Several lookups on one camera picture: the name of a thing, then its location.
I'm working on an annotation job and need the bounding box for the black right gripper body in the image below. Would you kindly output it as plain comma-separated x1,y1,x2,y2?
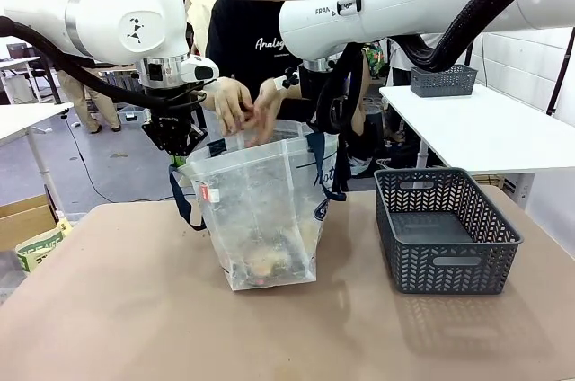
298,66,339,128

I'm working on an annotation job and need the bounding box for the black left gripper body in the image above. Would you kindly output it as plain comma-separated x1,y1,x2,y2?
141,85,209,157

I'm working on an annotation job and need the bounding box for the translucent white shopping bag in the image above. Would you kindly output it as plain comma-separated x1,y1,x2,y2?
168,119,352,294

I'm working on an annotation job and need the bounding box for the grey plastic basket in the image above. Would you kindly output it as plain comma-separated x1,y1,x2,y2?
373,166,525,297
409,63,479,100

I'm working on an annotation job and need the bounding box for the person's left hand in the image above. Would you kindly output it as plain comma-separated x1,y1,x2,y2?
243,77,284,148

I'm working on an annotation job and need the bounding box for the person's right hand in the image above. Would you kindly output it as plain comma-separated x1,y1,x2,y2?
213,76,256,137

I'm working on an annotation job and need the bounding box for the person in black t-shirt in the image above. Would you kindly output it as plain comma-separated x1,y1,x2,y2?
204,0,393,175

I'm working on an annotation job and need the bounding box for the person in beige trousers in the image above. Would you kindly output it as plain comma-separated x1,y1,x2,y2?
39,0,123,135

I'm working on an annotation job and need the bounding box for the mannequin with cream hoodie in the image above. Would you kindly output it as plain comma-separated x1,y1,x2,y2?
174,0,222,58

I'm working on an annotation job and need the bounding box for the green and white sack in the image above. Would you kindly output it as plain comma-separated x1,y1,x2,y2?
15,217,74,274

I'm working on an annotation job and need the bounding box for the cardboard box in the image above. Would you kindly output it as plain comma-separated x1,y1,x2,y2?
0,193,60,253

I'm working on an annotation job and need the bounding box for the white side table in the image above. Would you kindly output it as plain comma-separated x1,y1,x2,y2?
378,83,575,175

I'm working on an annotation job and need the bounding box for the black tripod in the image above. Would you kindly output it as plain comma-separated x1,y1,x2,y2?
544,24,575,118

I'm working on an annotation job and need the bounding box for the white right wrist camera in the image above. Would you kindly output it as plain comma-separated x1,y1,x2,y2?
272,74,301,91

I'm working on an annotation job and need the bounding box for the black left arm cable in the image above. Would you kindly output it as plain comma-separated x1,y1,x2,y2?
0,15,208,109

